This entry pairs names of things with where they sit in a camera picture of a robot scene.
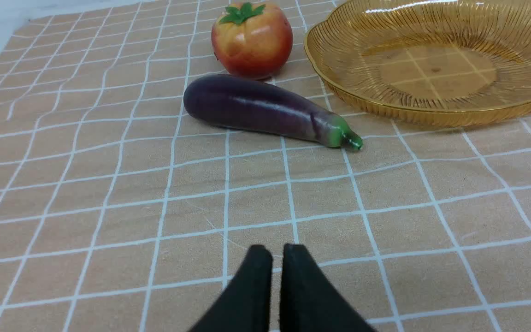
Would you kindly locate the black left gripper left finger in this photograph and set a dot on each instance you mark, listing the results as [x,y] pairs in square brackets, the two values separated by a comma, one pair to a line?
[244,305]

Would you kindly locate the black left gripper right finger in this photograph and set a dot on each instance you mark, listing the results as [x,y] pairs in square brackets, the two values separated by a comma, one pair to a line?
[308,300]

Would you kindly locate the purple toy eggplant green stem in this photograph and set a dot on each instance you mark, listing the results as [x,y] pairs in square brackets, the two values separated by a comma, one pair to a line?
[242,104]

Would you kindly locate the red orange toy tomato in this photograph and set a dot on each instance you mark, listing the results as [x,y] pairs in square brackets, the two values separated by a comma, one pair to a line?
[252,40]

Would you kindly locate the beige checked tablecloth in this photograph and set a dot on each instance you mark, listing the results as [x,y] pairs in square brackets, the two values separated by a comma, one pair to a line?
[121,213]

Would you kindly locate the amber ribbed glass plate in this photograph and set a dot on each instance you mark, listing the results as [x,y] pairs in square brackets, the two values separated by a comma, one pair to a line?
[445,63]

